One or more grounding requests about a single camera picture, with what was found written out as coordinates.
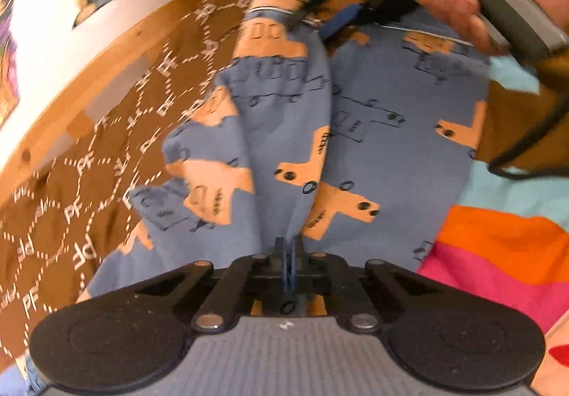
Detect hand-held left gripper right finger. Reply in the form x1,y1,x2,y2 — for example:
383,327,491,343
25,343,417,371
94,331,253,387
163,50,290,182
289,236,445,332

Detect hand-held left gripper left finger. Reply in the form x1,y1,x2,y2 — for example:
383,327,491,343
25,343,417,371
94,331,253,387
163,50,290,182
133,237,289,332

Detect blue pants with orange print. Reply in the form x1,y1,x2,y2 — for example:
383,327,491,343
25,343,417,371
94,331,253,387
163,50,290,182
75,0,494,321

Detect colourful striped blanket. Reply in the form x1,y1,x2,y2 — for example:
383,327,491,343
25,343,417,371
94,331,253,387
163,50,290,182
415,56,569,396

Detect brown printed blanket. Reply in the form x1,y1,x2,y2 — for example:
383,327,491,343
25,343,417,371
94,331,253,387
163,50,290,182
0,0,569,361

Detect white fabric bundle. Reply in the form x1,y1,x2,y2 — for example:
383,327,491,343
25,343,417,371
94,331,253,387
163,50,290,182
12,0,86,47

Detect colourful printed cloth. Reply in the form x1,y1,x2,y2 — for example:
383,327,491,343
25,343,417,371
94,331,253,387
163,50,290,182
0,0,30,123

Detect black cable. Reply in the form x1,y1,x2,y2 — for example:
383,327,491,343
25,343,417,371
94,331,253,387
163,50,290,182
488,89,569,180

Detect wooden bed frame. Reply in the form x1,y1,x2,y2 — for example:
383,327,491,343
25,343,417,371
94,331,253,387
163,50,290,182
0,0,225,205

